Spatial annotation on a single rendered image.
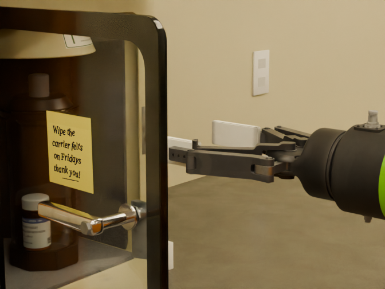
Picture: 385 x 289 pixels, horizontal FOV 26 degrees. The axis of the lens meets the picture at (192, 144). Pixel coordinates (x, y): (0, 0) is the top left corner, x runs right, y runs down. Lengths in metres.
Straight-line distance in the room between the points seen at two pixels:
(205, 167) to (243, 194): 0.97
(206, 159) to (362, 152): 0.16
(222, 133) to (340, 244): 0.56
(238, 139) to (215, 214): 0.69
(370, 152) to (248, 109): 1.35
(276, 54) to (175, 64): 0.41
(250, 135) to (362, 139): 0.21
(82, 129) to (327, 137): 0.25
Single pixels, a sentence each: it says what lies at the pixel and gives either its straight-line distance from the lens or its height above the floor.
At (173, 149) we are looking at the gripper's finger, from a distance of 0.92.
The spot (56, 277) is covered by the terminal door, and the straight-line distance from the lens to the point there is 0.92.
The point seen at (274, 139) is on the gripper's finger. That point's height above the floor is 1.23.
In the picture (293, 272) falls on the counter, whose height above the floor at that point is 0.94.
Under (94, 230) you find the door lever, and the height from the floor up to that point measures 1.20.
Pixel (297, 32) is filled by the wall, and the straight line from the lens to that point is 2.33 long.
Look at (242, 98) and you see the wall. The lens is 2.14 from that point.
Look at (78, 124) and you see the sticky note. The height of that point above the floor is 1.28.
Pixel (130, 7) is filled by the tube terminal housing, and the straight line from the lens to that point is 1.17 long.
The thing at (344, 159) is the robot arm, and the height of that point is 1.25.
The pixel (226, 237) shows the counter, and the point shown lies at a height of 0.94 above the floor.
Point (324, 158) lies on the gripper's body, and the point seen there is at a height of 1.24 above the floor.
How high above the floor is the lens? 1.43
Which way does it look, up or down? 12 degrees down
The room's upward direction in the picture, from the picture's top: straight up
